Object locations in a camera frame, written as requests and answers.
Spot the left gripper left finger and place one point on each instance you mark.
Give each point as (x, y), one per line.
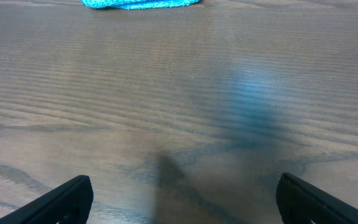
(70, 203)

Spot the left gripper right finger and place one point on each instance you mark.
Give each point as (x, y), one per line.
(302, 203)

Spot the folded blue cloth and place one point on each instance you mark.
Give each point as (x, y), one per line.
(136, 4)

